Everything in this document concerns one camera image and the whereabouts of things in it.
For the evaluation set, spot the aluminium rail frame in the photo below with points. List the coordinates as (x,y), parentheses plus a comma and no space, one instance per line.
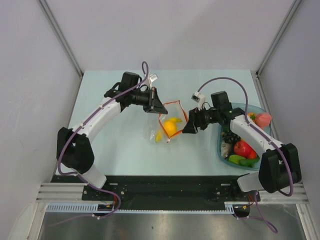
(79,192)

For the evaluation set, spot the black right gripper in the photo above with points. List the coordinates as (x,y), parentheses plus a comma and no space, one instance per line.
(195,121)

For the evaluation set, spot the black base bar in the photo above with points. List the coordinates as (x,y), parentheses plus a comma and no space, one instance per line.
(174,203)

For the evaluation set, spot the white cable duct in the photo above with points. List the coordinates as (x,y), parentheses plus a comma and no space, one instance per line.
(103,208)

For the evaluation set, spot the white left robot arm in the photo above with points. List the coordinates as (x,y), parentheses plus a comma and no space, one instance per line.
(74,145)

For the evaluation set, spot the peach toy fruit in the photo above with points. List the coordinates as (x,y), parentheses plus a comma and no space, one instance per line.
(263,119)

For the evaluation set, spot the yellow toy banana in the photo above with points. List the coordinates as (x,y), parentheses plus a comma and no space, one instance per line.
(161,131)

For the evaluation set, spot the grey toy fish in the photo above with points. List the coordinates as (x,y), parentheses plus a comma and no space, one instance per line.
(225,149)

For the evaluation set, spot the black grape bunch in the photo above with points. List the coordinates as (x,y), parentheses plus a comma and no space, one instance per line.
(230,138)

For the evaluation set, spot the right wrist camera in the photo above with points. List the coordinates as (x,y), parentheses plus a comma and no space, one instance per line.
(199,98)

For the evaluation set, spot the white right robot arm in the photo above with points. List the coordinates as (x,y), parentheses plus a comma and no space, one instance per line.
(279,162)

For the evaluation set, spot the blue plastic food tub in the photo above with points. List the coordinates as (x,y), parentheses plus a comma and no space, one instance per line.
(234,120)

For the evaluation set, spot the green toy cucumber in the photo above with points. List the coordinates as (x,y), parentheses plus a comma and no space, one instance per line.
(249,162)

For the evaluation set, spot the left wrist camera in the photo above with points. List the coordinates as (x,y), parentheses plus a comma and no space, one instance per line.
(151,79)

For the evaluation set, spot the yellow toy lemon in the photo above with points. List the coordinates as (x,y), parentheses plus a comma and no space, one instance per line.
(170,127)

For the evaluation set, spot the large red toy apple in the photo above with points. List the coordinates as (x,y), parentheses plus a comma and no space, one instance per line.
(241,148)

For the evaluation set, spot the green toy pepper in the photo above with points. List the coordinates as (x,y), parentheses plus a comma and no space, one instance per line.
(235,159)

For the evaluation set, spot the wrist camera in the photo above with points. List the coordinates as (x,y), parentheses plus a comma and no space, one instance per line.
(199,98)
(151,79)

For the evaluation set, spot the clear orange-zipper zip bag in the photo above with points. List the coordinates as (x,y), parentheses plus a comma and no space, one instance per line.
(155,121)

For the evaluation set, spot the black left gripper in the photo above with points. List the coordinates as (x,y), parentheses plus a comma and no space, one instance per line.
(156,106)

